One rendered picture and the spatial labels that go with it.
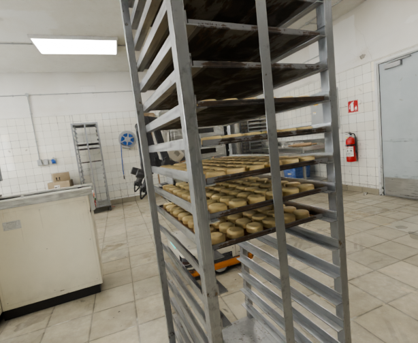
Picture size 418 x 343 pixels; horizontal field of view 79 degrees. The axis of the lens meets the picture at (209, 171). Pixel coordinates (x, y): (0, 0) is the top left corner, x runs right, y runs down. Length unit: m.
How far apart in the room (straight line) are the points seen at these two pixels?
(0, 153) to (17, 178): 0.58
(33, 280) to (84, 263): 0.36
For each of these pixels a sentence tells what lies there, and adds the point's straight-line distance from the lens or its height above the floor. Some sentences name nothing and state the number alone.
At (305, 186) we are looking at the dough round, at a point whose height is 0.97.
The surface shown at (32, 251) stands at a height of 0.49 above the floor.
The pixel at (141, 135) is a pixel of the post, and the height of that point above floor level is 1.21.
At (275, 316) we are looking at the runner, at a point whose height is 0.32.
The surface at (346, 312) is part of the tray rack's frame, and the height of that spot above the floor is 0.55.
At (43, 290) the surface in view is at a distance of 2.51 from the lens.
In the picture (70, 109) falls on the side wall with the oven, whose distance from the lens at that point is 6.42.
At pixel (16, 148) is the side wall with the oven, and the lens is 6.57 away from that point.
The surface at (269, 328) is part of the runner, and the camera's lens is 1.46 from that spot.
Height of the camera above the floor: 1.13
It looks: 6 degrees down
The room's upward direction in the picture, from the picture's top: 7 degrees counter-clockwise
